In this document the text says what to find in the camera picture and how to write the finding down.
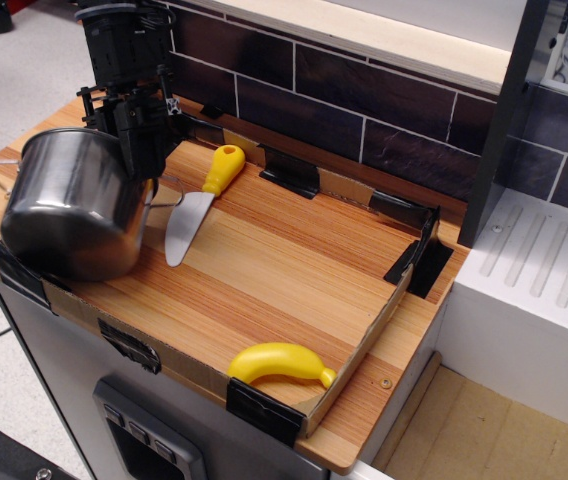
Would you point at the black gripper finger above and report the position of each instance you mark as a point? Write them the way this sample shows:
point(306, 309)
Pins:
point(145, 145)
point(99, 114)

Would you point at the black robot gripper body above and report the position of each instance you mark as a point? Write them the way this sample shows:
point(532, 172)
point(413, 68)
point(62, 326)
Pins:
point(129, 45)

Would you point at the stainless steel pot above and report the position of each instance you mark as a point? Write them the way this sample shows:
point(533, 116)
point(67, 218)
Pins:
point(73, 211)

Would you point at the yellow toy banana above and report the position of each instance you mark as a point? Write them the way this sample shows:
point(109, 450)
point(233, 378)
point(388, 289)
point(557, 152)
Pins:
point(277, 358)

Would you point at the grey oven control panel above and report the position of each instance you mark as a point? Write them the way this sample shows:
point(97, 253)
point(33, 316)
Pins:
point(147, 447)

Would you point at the white toy sink drainboard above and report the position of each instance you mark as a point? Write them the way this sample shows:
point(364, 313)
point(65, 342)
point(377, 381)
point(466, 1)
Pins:
point(505, 323)

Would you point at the yellow handled toy knife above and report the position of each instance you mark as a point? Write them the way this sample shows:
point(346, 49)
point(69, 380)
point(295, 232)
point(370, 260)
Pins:
point(186, 218)

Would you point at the dark grey right post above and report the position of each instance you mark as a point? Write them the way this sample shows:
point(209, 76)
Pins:
point(486, 189)

